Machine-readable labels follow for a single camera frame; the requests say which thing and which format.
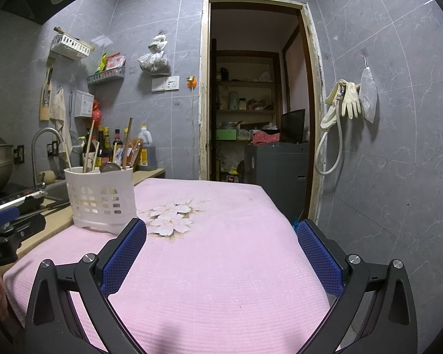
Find cream rubber glove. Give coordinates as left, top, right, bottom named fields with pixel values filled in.
left=320, top=79, right=347, bottom=129
left=341, top=82, right=362, bottom=119

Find dark bottle white label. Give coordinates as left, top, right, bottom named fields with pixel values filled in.
left=83, top=128, right=98, bottom=168

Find cooking oil jug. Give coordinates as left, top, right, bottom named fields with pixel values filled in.
left=137, top=125, right=157, bottom=171

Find black monitor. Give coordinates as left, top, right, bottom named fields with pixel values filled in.
left=281, top=109, right=306, bottom=144

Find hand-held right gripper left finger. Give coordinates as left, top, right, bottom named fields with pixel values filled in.
left=24, top=217, right=148, bottom=354

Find white wall basket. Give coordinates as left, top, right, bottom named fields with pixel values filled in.
left=51, top=34, right=91, bottom=60

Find dark soy sauce bottle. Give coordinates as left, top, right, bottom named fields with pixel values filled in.
left=96, top=125, right=111, bottom=167

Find wooden shelf unit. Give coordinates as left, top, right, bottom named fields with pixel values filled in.
left=210, top=39, right=285, bottom=144

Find red snack packet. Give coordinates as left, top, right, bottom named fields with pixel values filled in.
left=105, top=53, right=127, bottom=70

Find grey wall shelf rack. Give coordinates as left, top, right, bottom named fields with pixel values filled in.
left=87, top=67, right=126, bottom=85

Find brown packet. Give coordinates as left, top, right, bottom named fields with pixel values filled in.
left=132, top=137, right=144, bottom=166

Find steel sink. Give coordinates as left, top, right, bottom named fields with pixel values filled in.
left=40, top=179, right=72, bottom=207

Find clear bag of dried goods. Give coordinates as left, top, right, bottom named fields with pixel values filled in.
left=138, top=31, right=171, bottom=75

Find pink floral blanket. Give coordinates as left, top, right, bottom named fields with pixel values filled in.
left=2, top=178, right=333, bottom=354

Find wooden door frame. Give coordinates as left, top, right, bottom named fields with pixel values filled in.
left=198, top=0, right=325, bottom=225

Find person's left hand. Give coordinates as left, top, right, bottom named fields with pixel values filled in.
left=0, top=275, right=11, bottom=319

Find steel faucet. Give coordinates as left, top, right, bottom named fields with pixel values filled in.
left=31, top=127, right=65, bottom=190

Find black handled kitchen knife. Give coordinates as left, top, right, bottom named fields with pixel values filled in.
left=20, top=201, right=72, bottom=216

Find wooden cutting board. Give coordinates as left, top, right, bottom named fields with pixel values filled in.
left=40, top=57, right=55, bottom=122

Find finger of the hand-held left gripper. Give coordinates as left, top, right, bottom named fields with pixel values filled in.
left=0, top=206, right=20, bottom=227
left=0, top=214, right=47, bottom=246

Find white hose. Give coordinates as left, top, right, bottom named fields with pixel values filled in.
left=315, top=85, right=344, bottom=175

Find red cloth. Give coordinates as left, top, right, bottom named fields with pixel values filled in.
left=251, top=130, right=281, bottom=145

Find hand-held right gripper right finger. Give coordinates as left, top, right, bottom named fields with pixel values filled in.
left=297, top=219, right=418, bottom=354

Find white plastic utensil basket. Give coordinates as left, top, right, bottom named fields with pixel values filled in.
left=64, top=166, right=138, bottom=236

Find grey cabinet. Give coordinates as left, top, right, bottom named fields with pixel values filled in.
left=244, top=142, right=311, bottom=214

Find hanging white plastic bag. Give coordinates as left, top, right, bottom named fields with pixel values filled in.
left=360, top=56, right=379, bottom=123

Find white wall switch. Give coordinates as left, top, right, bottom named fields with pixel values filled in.
left=151, top=76, right=180, bottom=93

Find hanging beige cloth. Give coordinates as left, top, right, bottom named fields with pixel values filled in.
left=50, top=88, right=72, bottom=148

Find white plastic wall holder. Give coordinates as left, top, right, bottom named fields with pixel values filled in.
left=74, top=90, right=95, bottom=118

